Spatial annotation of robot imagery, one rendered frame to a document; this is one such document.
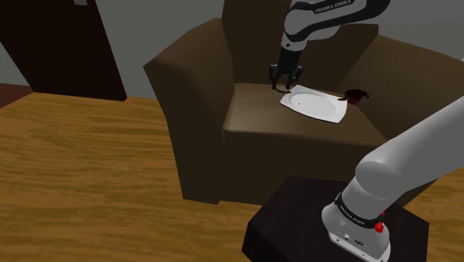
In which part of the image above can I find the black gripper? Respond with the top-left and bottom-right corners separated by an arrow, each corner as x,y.
268,47 -> 305,91

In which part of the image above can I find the white square plate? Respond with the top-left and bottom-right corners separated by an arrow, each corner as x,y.
279,84 -> 348,124

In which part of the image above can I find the dark red cup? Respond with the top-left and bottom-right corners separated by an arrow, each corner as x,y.
338,89 -> 370,106

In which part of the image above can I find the brown armchair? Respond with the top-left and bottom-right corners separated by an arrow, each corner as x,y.
143,0 -> 464,207

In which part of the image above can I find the dark robot stand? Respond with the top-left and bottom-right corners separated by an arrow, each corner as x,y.
241,176 -> 430,262

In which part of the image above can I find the dark brown door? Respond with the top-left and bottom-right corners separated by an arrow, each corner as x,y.
0,0 -> 128,102

